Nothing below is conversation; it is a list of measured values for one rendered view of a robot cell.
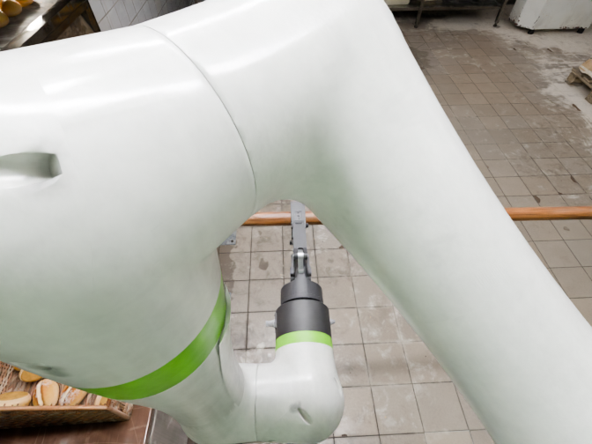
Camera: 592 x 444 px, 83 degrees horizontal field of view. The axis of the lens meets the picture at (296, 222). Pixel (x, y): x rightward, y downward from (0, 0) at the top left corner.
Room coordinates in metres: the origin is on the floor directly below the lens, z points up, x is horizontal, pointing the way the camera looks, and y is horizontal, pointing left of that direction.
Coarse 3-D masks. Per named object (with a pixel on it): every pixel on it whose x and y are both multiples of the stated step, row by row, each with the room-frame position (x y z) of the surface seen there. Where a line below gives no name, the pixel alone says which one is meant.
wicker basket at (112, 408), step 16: (0, 368) 0.31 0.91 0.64; (16, 384) 0.28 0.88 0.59; (32, 384) 0.28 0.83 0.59; (112, 400) 0.21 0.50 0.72; (0, 416) 0.17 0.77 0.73; (16, 416) 0.17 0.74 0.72; (32, 416) 0.17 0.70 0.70; (48, 416) 0.18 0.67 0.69; (64, 416) 0.18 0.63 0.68; (80, 416) 0.18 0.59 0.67; (96, 416) 0.18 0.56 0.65; (112, 416) 0.18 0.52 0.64; (128, 416) 0.19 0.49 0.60
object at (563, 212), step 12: (252, 216) 0.46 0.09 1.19; (264, 216) 0.46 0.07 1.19; (276, 216) 0.46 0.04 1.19; (288, 216) 0.46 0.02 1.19; (312, 216) 0.46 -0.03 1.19; (516, 216) 0.47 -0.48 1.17; (528, 216) 0.47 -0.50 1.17; (540, 216) 0.47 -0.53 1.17; (552, 216) 0.48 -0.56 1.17; (564, 216) 0.48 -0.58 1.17; (576, 216) 0.48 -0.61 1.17; (588, 216) 0.48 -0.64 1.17
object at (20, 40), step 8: (64, 0) 1.81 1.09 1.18; (72, 0) 1.83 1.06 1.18; (80, 0) 1.90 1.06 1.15; (56, 8) 1.71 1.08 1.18; (64, 8) 1.73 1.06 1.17; (72, 8) 1.80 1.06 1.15; (48, 16) 1.61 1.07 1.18; (56, 16) 1.64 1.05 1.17; (64, 16) 1.70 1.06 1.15; (32, 24) 1.53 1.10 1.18; (40, 24) 1.53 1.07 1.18; (48, 24) 1.55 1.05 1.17; (56, 24) 1.61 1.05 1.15; (24, 32) 1.44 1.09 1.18; (32, 32) 1.44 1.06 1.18; (40, 32) 1.47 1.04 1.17; (48, 32) 1.53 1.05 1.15; (16, 40) 1.37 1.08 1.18; (24, 40) 1.37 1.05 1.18; (32, 40) 1.40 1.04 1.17; (40, 40) 1.44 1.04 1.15; (8, 48) 1.29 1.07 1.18
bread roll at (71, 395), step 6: (66, 390) 0.25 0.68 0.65; (72, 390) 0.25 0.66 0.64; (78, 390) 0.25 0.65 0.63; (60, 396) 0.24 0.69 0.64; (66, 396) 0.23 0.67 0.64; (72, 396) 0.24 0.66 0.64; (78, 396) 0.24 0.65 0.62; (84, 396) 0.24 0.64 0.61; (60, 402) 0.22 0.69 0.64; (66, 402) 0.22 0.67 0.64; (72, 402) 0.22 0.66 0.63; (78, 402) 0.23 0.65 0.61
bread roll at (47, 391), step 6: (42, 384) 0.27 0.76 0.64; (48, 384) 0.27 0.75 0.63; (54, 384) 0.27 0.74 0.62; (36, 390) 0.25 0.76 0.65; (42, 390) 0.25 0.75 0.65; (48, 390) 0.25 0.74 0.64; (54, 390) 0.25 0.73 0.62; (36, 396) 0.23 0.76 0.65; (42, 396) 0.23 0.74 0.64; (48, 396) 0.24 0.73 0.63; (54, 396) 0.24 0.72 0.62; (36, 402) 0.22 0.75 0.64; (42, 402) 0.22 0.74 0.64; (48, 402) 0.22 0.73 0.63; (54, 402) 0.23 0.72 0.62
